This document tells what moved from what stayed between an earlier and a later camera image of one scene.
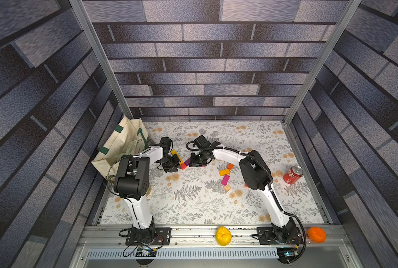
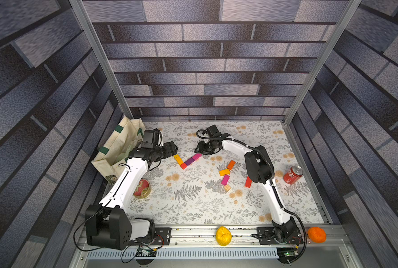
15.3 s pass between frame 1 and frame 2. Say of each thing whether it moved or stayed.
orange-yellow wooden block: stayed
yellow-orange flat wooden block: stayed
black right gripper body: moved
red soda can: stayed
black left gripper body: moved
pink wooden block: stayed
